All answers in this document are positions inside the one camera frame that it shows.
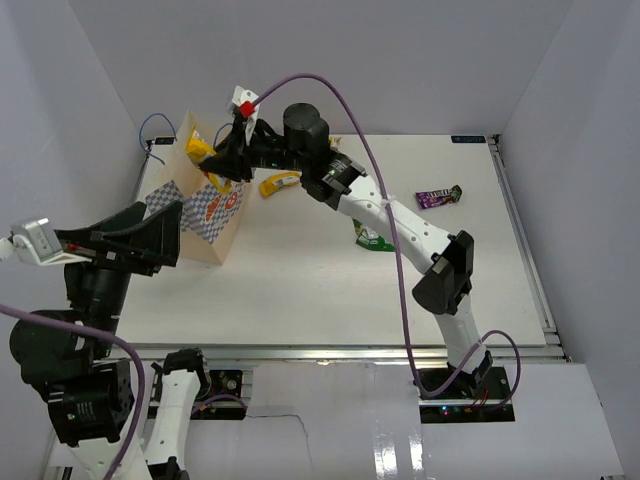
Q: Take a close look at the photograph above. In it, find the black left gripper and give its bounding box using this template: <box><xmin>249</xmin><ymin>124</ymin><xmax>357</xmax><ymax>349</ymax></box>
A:
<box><xmin>51</xmin><ymin>194</ymin><xmax>180</xmax><ymax>353</ymax></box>

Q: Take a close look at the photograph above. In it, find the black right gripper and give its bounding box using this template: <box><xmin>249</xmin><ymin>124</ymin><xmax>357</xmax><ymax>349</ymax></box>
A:
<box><xmin>202</xmin><ymin>117</ymin><xmax>309</xmax><ymax>182</ymax></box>

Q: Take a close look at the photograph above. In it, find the yellow snack bar wrapper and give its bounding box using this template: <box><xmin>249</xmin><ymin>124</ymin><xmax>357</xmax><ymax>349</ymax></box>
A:
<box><xmin>185</xmin><ymin>124</ymin><xmax>232</xmax><ymax>194</ymax></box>

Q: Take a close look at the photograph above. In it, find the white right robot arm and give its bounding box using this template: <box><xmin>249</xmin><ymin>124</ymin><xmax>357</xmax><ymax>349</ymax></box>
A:
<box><xmin>195</xmin><ymin>103</ymin><xmax>492</xmax><ymax>399</ymax></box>

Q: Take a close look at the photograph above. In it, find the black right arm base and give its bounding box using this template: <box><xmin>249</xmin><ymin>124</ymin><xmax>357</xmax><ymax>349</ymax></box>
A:
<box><xmin>419</xmin><ymin>367</ymin><xmax>515</xmax><ymax>425</ymax></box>

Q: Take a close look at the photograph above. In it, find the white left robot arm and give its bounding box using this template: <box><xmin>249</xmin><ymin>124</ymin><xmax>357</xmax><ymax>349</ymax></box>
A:
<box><xmin>1</xmin><ymin>201</ymin><xmax>212</xmax><ymax>479</ymax></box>

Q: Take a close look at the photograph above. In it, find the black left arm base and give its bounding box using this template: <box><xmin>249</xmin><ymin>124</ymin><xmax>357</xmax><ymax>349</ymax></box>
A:
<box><xmin>191</xmin><ymin>370</ymin><xmax>245</xmax><ymax>421</ymax></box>

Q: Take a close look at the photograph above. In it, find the blue checkered paper bag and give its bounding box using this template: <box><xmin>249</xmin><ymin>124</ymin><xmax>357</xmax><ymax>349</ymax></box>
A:
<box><xmin>138</xmin><ymin>110</ymin><xmax>251</xmax><ymax>265</ymax></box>

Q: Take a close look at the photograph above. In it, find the green Fox's candy bag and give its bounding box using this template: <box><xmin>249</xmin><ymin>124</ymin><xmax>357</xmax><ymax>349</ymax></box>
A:
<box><xmin>352</xmin><ymin>218</ymin><xmax>395</xmax><ymax>252</ymax></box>

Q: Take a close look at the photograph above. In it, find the yellow snack pack curled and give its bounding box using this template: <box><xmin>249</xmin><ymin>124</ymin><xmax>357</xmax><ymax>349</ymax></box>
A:
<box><xmin>259</xmin><ymin>172</ymin><xmax>301</xmax><ymax>198</ymax></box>

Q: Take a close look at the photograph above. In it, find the purple M&M's packet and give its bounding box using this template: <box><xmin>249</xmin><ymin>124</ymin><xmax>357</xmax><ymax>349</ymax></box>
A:
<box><xmin>415</xmin><ymin>185</ymin><xmax>462</xmax><ymax>209</ymax></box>

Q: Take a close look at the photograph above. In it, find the blue table corner label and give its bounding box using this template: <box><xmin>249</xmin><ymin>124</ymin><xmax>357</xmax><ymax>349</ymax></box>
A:
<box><xmin>451</xmin><ymin>135</ymin><xmax>486</xmax><ymax>144</ymax></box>

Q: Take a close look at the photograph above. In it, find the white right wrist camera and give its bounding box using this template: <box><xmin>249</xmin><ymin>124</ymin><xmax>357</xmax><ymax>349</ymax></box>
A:
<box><xmin>227</xmin><ymin>85</ymin><xmax>259</xmax><ymax>145</ymax></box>

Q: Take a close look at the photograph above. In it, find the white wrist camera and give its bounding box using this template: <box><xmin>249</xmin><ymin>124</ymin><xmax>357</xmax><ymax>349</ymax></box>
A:
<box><xmin>227</xmin><ymin>85</ymin><xmax>259</xmax><ymax>145</ymax></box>
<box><xmin>1</xmin><ymin>217</ymin><xmax>96</xmax><ymax>266</ymax></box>

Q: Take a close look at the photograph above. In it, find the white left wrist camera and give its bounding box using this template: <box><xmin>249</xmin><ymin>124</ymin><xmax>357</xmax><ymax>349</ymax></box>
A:
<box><xmin>1</xmin><ymin>217</ymin><xmax>96</xmax><ymax>266</ymax></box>

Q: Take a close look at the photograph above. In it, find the aluminium table edge rail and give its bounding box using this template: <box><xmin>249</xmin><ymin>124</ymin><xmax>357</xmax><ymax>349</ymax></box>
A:
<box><xmin>104</xmin><ymin>342</ymin><xmax>566</xmax><ymax>362</ymax></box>

